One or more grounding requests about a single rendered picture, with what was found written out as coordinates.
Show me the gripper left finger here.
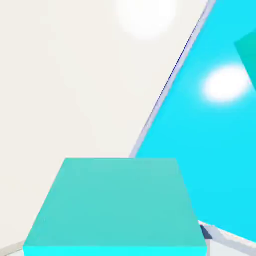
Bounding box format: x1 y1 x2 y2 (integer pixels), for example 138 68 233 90
0 240 25 256

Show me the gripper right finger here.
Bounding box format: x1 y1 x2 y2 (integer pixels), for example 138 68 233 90
197 219 256 256

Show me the small turquoise cube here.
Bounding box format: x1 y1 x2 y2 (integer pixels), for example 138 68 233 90
22 157 208 256

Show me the small teal cube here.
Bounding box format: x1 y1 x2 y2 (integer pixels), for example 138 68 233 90
233 29 256 91

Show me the large cyan box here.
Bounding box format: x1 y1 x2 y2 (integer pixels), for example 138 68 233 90
128 0 256 244

